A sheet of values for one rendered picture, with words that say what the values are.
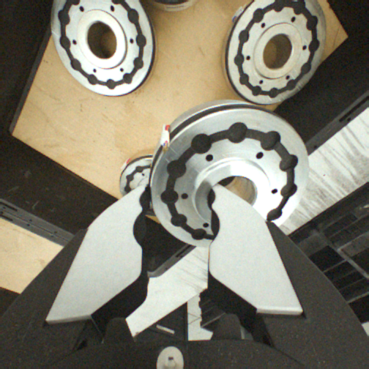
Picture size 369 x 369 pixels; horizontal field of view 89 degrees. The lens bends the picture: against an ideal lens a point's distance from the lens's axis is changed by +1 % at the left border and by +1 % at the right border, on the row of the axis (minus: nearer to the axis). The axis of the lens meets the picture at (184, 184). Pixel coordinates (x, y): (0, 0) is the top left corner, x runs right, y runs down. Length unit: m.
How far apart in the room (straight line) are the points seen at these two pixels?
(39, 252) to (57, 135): 0.27
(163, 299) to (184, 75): 0.75
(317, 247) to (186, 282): 0.83
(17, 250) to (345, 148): 0.74
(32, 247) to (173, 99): 0.40
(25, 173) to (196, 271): 0.55
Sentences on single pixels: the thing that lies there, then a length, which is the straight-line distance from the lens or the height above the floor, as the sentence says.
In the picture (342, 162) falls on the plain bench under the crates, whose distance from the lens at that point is 0.57.
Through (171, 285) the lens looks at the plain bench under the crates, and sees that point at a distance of 0.76.
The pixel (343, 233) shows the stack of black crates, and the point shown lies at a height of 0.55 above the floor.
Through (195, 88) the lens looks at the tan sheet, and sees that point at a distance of 0.27.
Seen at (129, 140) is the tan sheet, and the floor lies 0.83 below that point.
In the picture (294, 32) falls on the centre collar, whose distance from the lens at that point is 0.26.
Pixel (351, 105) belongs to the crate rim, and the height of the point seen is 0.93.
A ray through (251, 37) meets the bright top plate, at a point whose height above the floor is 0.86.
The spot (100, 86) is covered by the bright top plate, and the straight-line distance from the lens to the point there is 0.25.
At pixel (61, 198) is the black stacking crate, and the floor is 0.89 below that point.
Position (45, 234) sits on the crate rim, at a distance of 0.29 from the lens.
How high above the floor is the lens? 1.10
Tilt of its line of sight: 60 degrees down
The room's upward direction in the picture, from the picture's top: 179 degrees clockwise
